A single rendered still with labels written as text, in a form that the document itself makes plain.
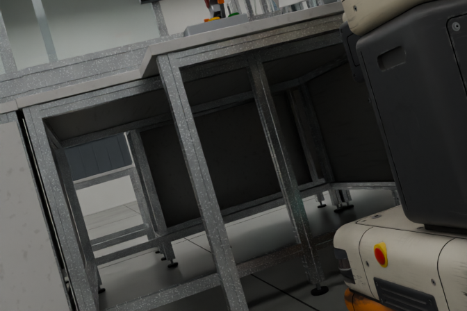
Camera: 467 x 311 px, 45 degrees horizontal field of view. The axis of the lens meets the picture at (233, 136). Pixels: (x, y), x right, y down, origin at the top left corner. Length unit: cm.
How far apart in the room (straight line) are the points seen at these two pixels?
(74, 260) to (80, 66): 60
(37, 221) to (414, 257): 110
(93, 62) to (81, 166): 204
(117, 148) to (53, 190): 212
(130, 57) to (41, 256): 67
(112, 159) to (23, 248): 214
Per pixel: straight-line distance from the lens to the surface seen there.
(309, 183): 372
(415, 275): 115
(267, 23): 157
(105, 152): 386
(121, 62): 188
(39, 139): 178
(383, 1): 105
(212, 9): 213
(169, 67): 151
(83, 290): 179
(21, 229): 179
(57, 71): 187
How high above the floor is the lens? 55
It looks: 1 degrees up
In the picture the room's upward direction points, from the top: 16 degrees counter-clockwise
